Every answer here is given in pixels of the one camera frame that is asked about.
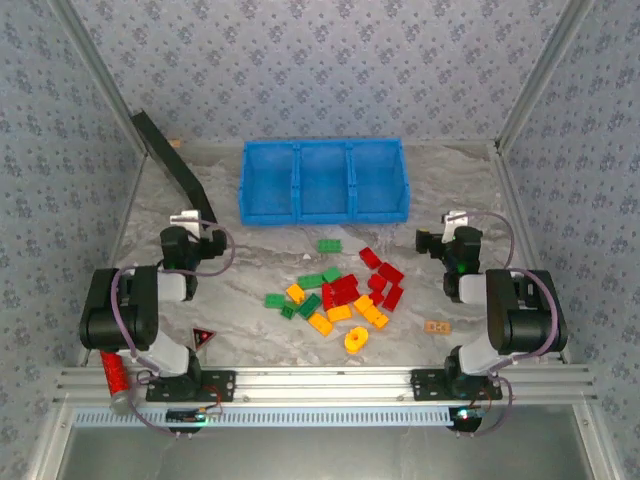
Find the black flat strip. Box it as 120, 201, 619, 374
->
130, 108, 219, 226

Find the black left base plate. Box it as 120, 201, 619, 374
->
145, 369, 237, 404

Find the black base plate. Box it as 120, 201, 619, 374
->
410, 368, 504, 401
145, 369, 237, 404

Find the red glitter tube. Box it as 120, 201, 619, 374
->
99, 349, 139, 415

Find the aluminium side rail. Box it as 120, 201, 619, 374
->
489, 142, 574, 364
77, 152, 151, 369

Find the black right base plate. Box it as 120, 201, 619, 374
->
410, 368, 504, 401

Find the slotted grey cable duct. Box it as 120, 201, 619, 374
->
72, 405, 457, 429

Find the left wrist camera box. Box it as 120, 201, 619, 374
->
169, 209, 207, 237

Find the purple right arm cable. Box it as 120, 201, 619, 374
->
447, 210, 557, 439

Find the circuit board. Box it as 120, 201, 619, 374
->
448, 406, 484, 432
166, 408, 209, 426

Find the left circuit board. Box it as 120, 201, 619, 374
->
166, 408, 209, 426

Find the aluminium mounting rail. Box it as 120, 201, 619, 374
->
54, 366, 599, 404

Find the grey metal panel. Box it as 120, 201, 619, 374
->
29, 404, 621, 480

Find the right circuit board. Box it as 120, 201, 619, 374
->
448, 406, 484, 432

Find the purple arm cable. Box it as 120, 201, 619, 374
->
112, 222, 236, 440
447, 210, 557, 439

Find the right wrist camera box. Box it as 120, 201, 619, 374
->
441, 210, 470, 242

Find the round yellow lego piece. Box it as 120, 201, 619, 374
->
344, 326, 370, 355

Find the aluminium frame post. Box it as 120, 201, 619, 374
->
494, 0, 599, 154
47, 0, 151, 159

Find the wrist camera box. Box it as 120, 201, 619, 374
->
169, 209, 207, 237
441, 210, 470, 242

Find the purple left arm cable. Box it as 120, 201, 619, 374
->
112, 222, 236, 440

